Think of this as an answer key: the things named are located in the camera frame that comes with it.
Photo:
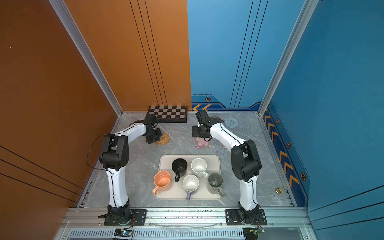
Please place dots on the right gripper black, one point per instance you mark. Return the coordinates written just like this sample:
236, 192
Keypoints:
194, 132

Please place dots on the white mug purple handle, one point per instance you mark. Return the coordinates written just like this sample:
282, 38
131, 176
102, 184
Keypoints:
190, 185

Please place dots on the black mug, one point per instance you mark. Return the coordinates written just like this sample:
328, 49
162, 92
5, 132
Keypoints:
179, 167

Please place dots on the grey mug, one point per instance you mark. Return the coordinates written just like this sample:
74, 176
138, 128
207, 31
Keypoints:
215, 184

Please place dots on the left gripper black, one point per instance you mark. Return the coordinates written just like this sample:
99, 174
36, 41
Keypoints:
151, 140

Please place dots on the blue woven round coaster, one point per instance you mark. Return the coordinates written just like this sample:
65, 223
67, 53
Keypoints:
231, 123

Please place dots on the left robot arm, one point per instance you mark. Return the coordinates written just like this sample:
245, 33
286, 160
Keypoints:
114, 158

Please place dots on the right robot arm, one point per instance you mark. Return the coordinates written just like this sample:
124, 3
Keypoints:
245, 162

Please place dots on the right green circuit board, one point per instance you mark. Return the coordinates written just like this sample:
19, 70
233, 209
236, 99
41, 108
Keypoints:
252, 233

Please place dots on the woven rattan round coaster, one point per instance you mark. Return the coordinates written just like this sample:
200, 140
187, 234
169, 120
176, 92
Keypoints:
164, 139

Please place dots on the beige plastic tray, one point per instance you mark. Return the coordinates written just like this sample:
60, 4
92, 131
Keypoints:
176, 191

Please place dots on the green circuit board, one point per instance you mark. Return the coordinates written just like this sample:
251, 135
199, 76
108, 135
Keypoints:
123, 234
252, 233

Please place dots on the left green circuit board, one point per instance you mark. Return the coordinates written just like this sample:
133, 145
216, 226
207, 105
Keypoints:
123, 234

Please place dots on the small brass bell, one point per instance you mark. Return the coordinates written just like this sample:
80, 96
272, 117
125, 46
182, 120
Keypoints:
279, 190

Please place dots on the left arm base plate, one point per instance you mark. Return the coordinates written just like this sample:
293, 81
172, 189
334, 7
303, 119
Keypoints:
138, 218

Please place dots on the orange pink mug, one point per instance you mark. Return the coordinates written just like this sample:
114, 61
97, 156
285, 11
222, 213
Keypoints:
162, 181

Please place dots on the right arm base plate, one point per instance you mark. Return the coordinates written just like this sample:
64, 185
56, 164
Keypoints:
236, 217

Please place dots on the black white chessboard box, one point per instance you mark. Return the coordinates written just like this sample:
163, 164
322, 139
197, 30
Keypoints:
169, 114

